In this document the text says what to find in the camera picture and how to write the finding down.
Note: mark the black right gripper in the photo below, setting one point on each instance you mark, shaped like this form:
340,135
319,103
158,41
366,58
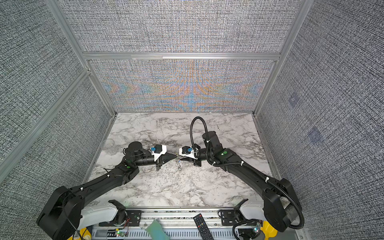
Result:
192,160

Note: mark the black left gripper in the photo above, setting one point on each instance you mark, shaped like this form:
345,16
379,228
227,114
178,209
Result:
167,158

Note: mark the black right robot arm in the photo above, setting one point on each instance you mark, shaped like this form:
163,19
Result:
282,208

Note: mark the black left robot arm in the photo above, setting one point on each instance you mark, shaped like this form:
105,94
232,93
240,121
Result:
63,215

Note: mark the clear plastic cup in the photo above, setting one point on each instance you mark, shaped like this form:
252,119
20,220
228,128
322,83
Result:
108,144

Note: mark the black remote control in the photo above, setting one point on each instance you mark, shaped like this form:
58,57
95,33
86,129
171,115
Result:
202,227

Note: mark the yellow black work glove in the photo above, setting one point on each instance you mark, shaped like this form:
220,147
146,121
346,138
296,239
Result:
83,234

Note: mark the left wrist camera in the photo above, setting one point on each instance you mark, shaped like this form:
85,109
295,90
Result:
157,151

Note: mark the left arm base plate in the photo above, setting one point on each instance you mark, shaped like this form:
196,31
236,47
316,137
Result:
130,218

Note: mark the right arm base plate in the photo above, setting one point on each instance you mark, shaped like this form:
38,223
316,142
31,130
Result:
229,217

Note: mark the grey cable duct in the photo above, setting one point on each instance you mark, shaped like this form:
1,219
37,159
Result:
174,234

